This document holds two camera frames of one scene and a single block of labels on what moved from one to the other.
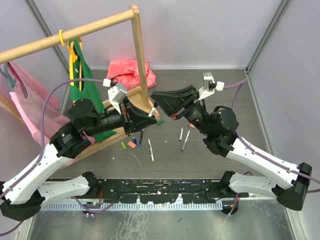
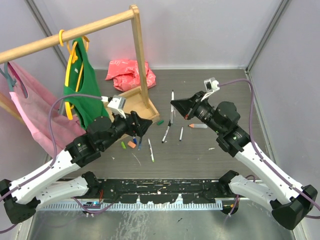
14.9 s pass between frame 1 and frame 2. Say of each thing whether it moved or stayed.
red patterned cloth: stayed
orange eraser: stayed
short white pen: stayed
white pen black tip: moved
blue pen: stayed
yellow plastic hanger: moved
